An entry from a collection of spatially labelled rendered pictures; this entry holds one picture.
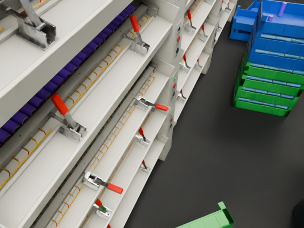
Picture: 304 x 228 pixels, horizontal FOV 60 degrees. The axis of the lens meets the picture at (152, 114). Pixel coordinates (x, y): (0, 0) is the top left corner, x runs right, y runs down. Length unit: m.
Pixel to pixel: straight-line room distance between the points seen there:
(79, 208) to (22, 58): 0.39
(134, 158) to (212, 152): 0.56
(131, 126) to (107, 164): 0.13
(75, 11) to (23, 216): 0.30
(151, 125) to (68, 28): 0.65
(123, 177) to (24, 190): 0.46
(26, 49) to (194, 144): 1.12
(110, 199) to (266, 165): 0.82
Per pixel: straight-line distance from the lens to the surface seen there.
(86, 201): 0.64
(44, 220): 0.61
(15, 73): 0.33
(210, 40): 1.60
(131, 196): 1.05
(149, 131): 0.96
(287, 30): 1.29
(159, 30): 0.72
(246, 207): 1.26
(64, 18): 0.39
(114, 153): 0.68
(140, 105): 0.76
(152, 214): 1.19
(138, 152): 0.91
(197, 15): 1.20
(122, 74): 0.58
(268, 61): 1.38
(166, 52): 0.83
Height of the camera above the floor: 1.12
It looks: 49 degrees down
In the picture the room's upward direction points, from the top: straight up
